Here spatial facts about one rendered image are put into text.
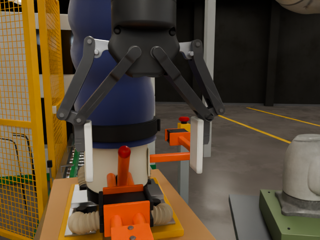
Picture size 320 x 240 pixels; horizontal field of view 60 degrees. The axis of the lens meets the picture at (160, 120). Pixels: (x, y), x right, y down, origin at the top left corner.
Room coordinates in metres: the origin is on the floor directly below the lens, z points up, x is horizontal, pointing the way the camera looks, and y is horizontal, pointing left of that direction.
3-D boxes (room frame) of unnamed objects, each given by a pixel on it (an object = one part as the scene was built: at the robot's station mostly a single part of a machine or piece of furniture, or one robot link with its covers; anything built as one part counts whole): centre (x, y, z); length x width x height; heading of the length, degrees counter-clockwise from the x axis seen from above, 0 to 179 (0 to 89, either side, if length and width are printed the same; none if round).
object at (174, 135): (1.09, -0.07, 1.07); 0.09 x 0.08 x 0.05; 102
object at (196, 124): (0.35, -0.05, 1.24); 0.03 x 0.01 x 0.07; 12
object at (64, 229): (0.72, 0.21, 0.97); 0.34 x 0.10 x 0.05; 12
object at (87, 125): (0.32, 0.09, 1.24); 0.03 x 0.01 x 0.07; 12
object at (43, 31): (2.72, 1.02, 1.05); 1.17 x 0.10 x 2.10; 13
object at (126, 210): (0.50, 0.07, 1.07); 0.10 x 0.08 x 0.06; 102
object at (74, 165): (2.51, 0.81, 0.60); 1.60 x 0.11 x 0.09; 13
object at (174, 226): (0.76, 0.03, 0.97); 0.34 x 0.10 x 0.05; 12
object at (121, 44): (0.34, 0.02, 1.37); 0.08 x 0.07 x 0.09; 102
